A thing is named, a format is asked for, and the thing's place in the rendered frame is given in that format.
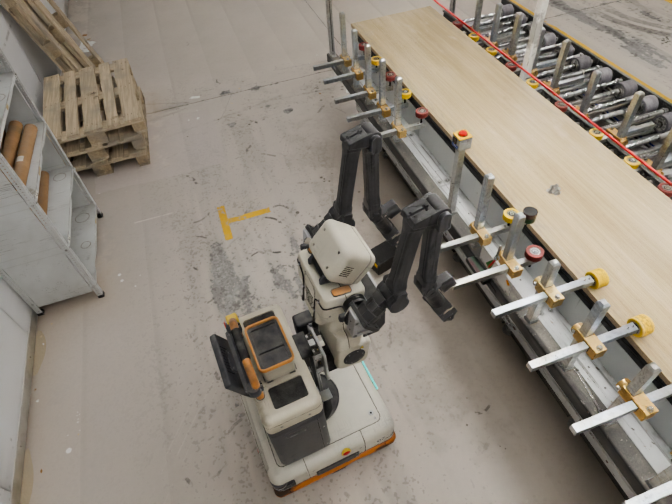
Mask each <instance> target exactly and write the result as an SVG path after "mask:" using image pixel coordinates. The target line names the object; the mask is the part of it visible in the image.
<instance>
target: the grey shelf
mask: <svg viewBox="0 0 672 504"><path fill-rule="evenodd" d="M1 55H2V56H1ZM3 58H4V59H3ZM0 60H1V61H2V63H3V64H4V66H5V67H4V66H3V64H2V63H1V61H0V146H1V142H2V137H3V132H4V130H5V132H7V129H8V125H9V122H10V121H13V120H16V121H19V122H21V123H22V124H23V129H24V126H25V125H26V124H34V125H35V126H36V127H37V129H38V131H37V136H36V141H35V145H34V150H33V155H32V159H31V164H30V169H29V173H28V178H27V183H26V186H25V185H24V183H23V182H22V181H21V179H20V178H19V177H18V175H17V174H16V173H15V171H14V170H13V169H14V168H13V169H12V167H11V166H10V164H9V163H8V162H7V160H6V159H5V158H4V156H3V155H2V154H1V152H0V163H1V164H0V169H1V170H2V171H3V173H4V174H5V175H6V177H7V178H8V179H9V181H10V182H11V183H12V184H11V183H10V182H9V181H8V179H7V178H6V177H5V175H4V174H3V173H2V171H1V170H0V276H1V277H2V278H3V279H4V280H5V281H6V282H7V283H8V284H9V285H10V286H11V287H12V288H13V289H14V290H15V292H16V293H17V294H18V295H19V296H20V297H21V298H22V299H23V300H24V301H25V302H26V303H27V304H28V305H29V306H30V307H31V308H32V309H33V310H34V311H35V312H36V313H37V315H38V316H41V315H44V312H45V310H44V309H39V308H38V307H42V306H45V305H49V304H52V303H55V302H59V301H62V300H65V299H69V298H72V297H76V296H79V295H82V294H86V293H89V292H93V291H94V292H95V293H96V295H97V296H98V298H102V297H105V292H104V291H102V289H101V288H100V286H99V285H98V284H97V276H96V269H95V258H96V252H97V217H98V218H102V217H103V213H102V212H101V211H100V209H99V208H98V206H97V204H96V203H95V201H94V200H93V198H92V196H91V195H90V193H89V192H88V190H87V188H86V187H85V185H84V183H83V182H82V180H81V178H80V177H79V175H78V174H77V172H76V170H75V169H74V167H73V165H72V164H71V162H70V161H69V159H68V157H67V156H66V154H65V152H64V151H63V149H62V148H61V146H60V144H59V143H58V141H57V139H56V138H55V136H54V134H53V133H52V131H51V130H50V128H49V126H48V125H47V123H46V121H45V120H44V118H43V117H42V115H41V113H40V112H39V110H38V108H37V107H36V105H35V104H34V102H33V100H32V99H31V97H30V95H29V94H28V92H27V90H26V89H25V87H24V86H23V84H22V82H21V81H20V79H19V77H18V76H17V74H16V73H15V71H14V69H13V68H12V66H11V64H10V63H9V61H8V60H7V58H6V56H5V55H4V53H3V51H2V50H1V48H0ZM4 61H6V62H4ZM6 64H7V65H6ZM8 67H9V68H8ZM5 68H6V69H7V71H8V72H7V71H6V69H5ZM10 70H11V71H10ZM16 79H17V80H16ZM18 82H19V83H18ZM15 84H16V85H17V87H18V88H19V90H20V91H19V90H18V88H17V87H16V85H15ZM19 85H20V86H19ZM21 88H22V89H21ZM23 91H24V92H23ZM20 92H21V93H22V95H23V96H24V98H25V99H24V98H23V96H22V95H21V93H20ZM26 96H27V97H26ZM28 99H29V100H28ZM25 100H26V101H27V103H28V104H29V106H30V107H29V106H28V104H27V103H26V101H25ZM30 102H31V103H30ZM33 107H34V108H33ZM30 108H31V109H32V111H33V112H34V114H35V115H34V114H33V112H32V111H31V109H30ZM35 110H36V111H35ZM38 115H39V116H38ZM35 116H36V117H37V119H38V120H39V122H38V120H37V119H36V117H35ZM41 120H42V121H41ZM46 128H47V129H46ZM47 130H48V131H47ZM46 133H47V134H46ZM47 135H48V136H49V138H50V139H49V138H48V136H47ZM50 135H51V136H50ZM50 140H51V141H52V142H51V141H50ZM55 142H56V143H55ZM52 143H53V144H54V146H55V147H54V146H53V144H52ZM58 147H59V148H58ZM55 148H56V149H57V150H56V149H55ZM59 149H60V150H59ZM57 151H58V152H59V154H60V155H59V154H58V152H57ZM60 156H61V157H62V158H61V157H60ZM63 156H64V157H63ZM65 158H66V159H65ZM62 159H63V160H64V162H65V163H64V162H63V160H62ZM4 160H5V161H4ZM66 160H67V161H66ZM65 164H66V165H67V166H66V165H65ZM2 166H4V167H2ZM5 169H6V170H5ZM41 171H46V172H48V173H49V191H48V208H47V215H46V213H45V212H44V211H43V209H42V208H41V206H40V205H39V204H38V202H37V201H38V193H39V184H40V177H41ZM73 171H74V172H73ZM7 172H8V173H7ZM74 173H75V174H74ZM9 175H10V176H9ZM75 175H76V176H75ZM73 176H74V178H75V179H74V178H73ZM11 178H12V179H11ZM78 179H79V180H78ZM75 180H76V181H77V182H76V181H75ZM79 181H80V182H79ZM77 183H78V184H79V186H80V187H79V186H78V184H77ZM80 183H81V184H80ZM12 185H13V186H14V187H15V188H16V190H17V191H16V190H15V188H14V187H13V186H12ZM18 186H19V187H18ZM83 187H84V188H83ZM80 188H81V189H82V190H81V189H80ZM20 189H21V190H20ZM84 189H85V190H84ZM82 191H83V192H84V193H83V192H82ZM85 191H86V192H85ZM86 193H87V194H86ZM84 194H85V195H84ZM85 196H86V197H87V198H86V197H85ZM87 199H88V200H89V201H88V200H87ZM89 202H90V203H89ZM30 208H31V209H32V211H31V209H30ZM34 208H35V209H34ZM36 210H37V211H36ZM33 212H34V213H35V215H36V216H37V217H38V218H37V217H36V216H35V215H34V213H33ZM38 213H39V214H38ZM38 219H39V220H40V221H41V222H40V221H39V220H38ZM43 220H44V221H43ZM41 223H42V224H43V225H44V226H43V225H42V224H41ZM44 227H45V228H46V229H45V228H44ZM92 289H93V290H92ZM36 305H37V306H38V307H37V306H36Z"/></svg>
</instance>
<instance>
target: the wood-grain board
mask: <svg viewBox="0 0 672 504"><path fill-rule="evenodd" d="M351 28H352V29H356V30H357V32H358V35H359V37H360V38H361V39H362V40H363V41H364V42H368V43H369V44H370V45H371V50H372V51H373V52H374V54H375V55H376V56H380V57H382V58H384V59H385V60H386V67H387V68H388V69H389V71H392V72H395V73H396V77H397V76H401V78H402V79H403V82H402V85H403V86H404V88H407V89H410V90H411V96H412V97H413V98H414V99H415V100H416V101H417V102H418V104H419V105H420V106H421V107H424V108H427V109H428V115H429V116H430V117H431V118H432V119H433V121H434V122H435V123H436V124H437V125H438V126H439V127H440V128H441V130H442V131H443V132H444V133H445V134H446V135H447V136H448V138H449V139H450V140H451V141H452V136H453V132H456V131H459V130H463V129H466V130H467V131H468V132H469V133H470V134H471V135H472V136H473V137H472V144H471V148H470V149H466V150H465V157H466V158H467V159H468V160H469V161H470V162H471V164H472V165H473V166H474V167H475V168H476V169H477V170H478V172H479V173H480V174H481V175H482V176H483V177H484V175H485V174H489V173H492V174H493V176H494V177H495V180H494V184H493V189H494V190H495V191H496V192H497V193H498V194H499V195H500V197H501V198H502V199H503V200H504V201H505V202H506V203H507V204H508V206H509V207H510V208H514V209H516V210H518V211H519V212H523V209H524V208H525V207H528V206H531V207H534V208H536V209H537V210H538V215H537V217H536V220H535V222H534V223H533V224H527V227H528V228H529V229H530V231H531V232H532V233H533V234H534V235H535V236H536V237H537V238H538V240H539V241H540V242H541V243H542V244H543V245H544V246H545V248H546V249H547V250H548V251H549V252H550V253H551V254H552V256H553V257H554V258H555V259H557V260H558V261H559V263H560V264H561V266H562V267H563V268H564V269H565V270H566V271H567V273H568V274H569V275H570V276H571V277H572V278H573V279H574V280H578V279H579V278H582V277H585V274H586V272H588V271H591V270H594V269H597V268H602V269H604V270H605V271H606V272H607V274H608V276H609V284H608V285H607V286H604V287H601V288H598V289H592V288H590V287H586V288H584V289H582V290H583V291H584V292H585V293H586V294H587V295H588V296H589V297H590V299H591V300H592V301H593V302H594V303H595V302H596V301H598V300H601V299H605V300H606V301H607V302H608V303H609V304H610V305H611V307H610V308H609V310H608V311H607V313H606V314H605V316H606V317H607V318H608V319H609V320H610V321H611V322H612V324H613V325H614V326H615V327H616V328H620V327H621V326H623V325H626V324H627V320H628V319H629V318H631V317H634V316H637V315H640V314H645V315H647V316H649V317H650V318H651V319H652V321H653V322H654V325H655V330H654V332H653V333H651V334H649V335H646V336H643V337H641V338H638V337H635V336H634V335H630V336H628V337H625V338H626V339H627V341H628V342H629V343H630V344H631V345H632V346H633V347H634V349H635V350H636V351H637V352H638V353H639V354H640V355H641V356H642V358H643V359H644V360H645V361H646V362H647V363H648V364H649V363H652V362H655V363H656V364H657V365H658V366H659V367H660V368H661V370H662V372H661V373H660V374H659V375H658V376H659V377H660V378H661V379H662V380H663V381H664V383H665V384H666V385H667V386H668V385H670V384H671V383H672V200H671V199H670V198H669V197H667V196H666V195H665V194H664V193H662V192H661V191H660V190H659V189H657V188H656V187H655V186H654V185H652V184H651V183H650V182H649V181H647V180H646V179H645V178H644V177H642V176H641V175H640V174H639V173H638V172H636V171H635V170H634V169H633V168H631V167H630V166H629V165H628V164H626V163H625V162H624V161H623V160H621V159H620V158H619V157H618V156H616V155H615V154H614V153H613V152H611V151H610V150H609V149H608V148H606V147H605V146H604V145H603V144H601V143H600V142H599V141H598V140H596V139H595V138H594V137H593V136H592V135H590V134H589V133H588V132H587V131H585V130H584V129H583V128H582V127H580V126H579V125H578V124H577V123H575V122H574V121H573V120H572V119H570V118H569V117H568V116H567V115H565V114H564V113H563V112H562V111H560V110H559V109H558V108H557V107H555V106H554V105H553V104H552V103H550V102H549V101H548V100H547V99H545V98H544V97H543V96H542V95H541V94H539V93H538V92H537V91H536V90H534V89H533V88H532V87H531V86H529V85H528V84H527V83H526V82H524V81H523V80H522V79H521V78H519V77H518V76H517V75H516V74H514V73H513V72H512V71H511V70H509V69H508V68H507V67H506V66H504V65H503V64H502V63H501V62H499V61H498V60H497V59H496V58H495V57H493V56H492V55H491V54H490V53H488V52H487V51H486V50H485V49H483V48H482V47H481V46H480V45H478V44H477V43H476V42H475V41H473V40H472V39H471V38H470V37H468V36H467V35H466V34H465V33H463V32H462V31H461V30H460V29H458V28H457V27H456V26H455V25H453V24H452V23H451V22H450V21H448V20H447V19H446V18H445V17H444V16H442V15H441V14H440V13H439V12H437V11H436V10H435V9H434V8H432V7H431V6H427V7H423V8H418V9H414V10H409V11H405V12H400V13H396V14H391V15H387V16H382V17H378V18H374V19H369V20H365V21H360V22H356V23H351ZM555 184H558V185H559V187H560V188H561V189H560V191H561V193H560V195H557V196H555V195H554V194H549V193H547V191H546V190H547V189H549V188H550V186H551V185H555Z"/></svg>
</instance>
